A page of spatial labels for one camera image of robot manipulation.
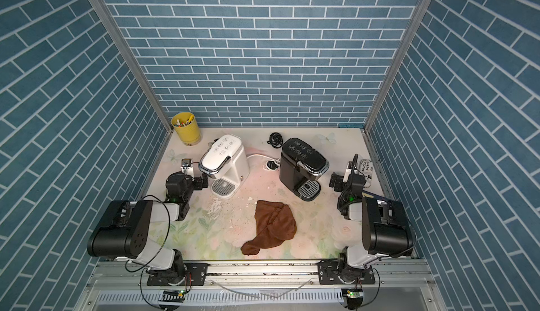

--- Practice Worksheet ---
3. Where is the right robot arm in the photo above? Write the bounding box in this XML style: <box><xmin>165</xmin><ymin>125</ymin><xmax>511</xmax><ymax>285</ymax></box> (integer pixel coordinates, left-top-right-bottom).
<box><xmin>318</xmin><ymin>171</ymin><xmax>416</xmax><ymax>285</ymax></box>

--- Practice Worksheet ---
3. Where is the blue book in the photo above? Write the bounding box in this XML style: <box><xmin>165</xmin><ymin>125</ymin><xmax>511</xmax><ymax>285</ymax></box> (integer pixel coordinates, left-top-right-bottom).
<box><xmin>362</xmin><ymin>191</ymin><xmax>387</xmax><ymax>201</ymax></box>

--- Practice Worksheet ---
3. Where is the white coffee machine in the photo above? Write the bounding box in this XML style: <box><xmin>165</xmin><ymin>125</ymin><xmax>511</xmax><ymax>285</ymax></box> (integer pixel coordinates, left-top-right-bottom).
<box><xmin>198</xmin><ymin>134</ymin><xmax>250</xmax><ymax>199</ymax></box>

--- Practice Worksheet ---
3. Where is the white power cable with plug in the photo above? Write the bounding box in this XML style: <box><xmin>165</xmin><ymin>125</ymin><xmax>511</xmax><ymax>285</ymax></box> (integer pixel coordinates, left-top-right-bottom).
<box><xmin>245</xmin><ymin>154</ymin><xmax>281</xmax><ymax>172</ymax></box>

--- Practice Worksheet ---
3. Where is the black coffee machine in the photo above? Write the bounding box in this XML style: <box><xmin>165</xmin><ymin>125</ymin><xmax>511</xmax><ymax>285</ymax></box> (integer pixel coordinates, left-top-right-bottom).
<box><xmin>279</xmin><ymin>138</ymin><xmax>330</xmax><ymax>202</ymax></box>

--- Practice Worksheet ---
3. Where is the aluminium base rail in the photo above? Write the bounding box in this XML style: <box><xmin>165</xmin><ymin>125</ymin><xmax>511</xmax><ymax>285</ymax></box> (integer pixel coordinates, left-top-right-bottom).
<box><xmin>76</xmin><ymin>259</ymin><xmax>444</xmax><ymax>310</ymax></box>

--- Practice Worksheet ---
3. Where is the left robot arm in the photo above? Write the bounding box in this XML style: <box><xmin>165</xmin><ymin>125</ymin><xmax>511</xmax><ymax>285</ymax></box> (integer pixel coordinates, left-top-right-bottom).
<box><xmin>87</xmin><ymin>172</ymin><xmax>208</xmax><ymax>288</ymax></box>

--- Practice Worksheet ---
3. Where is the metal corner post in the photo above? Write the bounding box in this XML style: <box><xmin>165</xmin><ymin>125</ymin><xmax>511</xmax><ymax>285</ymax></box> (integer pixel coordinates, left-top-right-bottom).
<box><xmin>72</xmin><ymin>0</ymin><xmax>173</xmax><ymax>134</ymax></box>
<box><xmin>363</xmin><ymin>0</ymin><xmax>444</xmax><ymax>133</ymax></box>

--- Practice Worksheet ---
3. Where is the left metal corner post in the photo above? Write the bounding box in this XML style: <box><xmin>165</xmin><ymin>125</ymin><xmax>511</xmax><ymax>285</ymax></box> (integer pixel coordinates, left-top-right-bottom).
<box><xmin>72</xmin><ymin>0</ymin><xmax>173</xmax><ymax>134</ymax></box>

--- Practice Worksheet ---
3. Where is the brown cloth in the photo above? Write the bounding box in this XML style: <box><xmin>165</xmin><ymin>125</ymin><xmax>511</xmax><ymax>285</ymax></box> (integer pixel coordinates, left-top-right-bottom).
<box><xmin>240</xmin><ymin>200</ymin><xmax>297</xmax><ymax>256</ymax></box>

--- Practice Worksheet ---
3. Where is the right metal corner post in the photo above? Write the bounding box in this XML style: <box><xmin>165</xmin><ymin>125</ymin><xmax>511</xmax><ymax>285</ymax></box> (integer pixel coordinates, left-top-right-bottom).
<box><xmin>363</xmin><ymin>0</ymin><xmax>444</xmax><ymax>133</ymax></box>

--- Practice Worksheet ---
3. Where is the yellow pen cup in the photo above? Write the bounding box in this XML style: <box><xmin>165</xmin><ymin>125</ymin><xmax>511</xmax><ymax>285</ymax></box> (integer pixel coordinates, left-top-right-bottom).
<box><xmin>171</xmin><ymin>112</ymin><xmax>202</xmax><ymax>146</ymax></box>

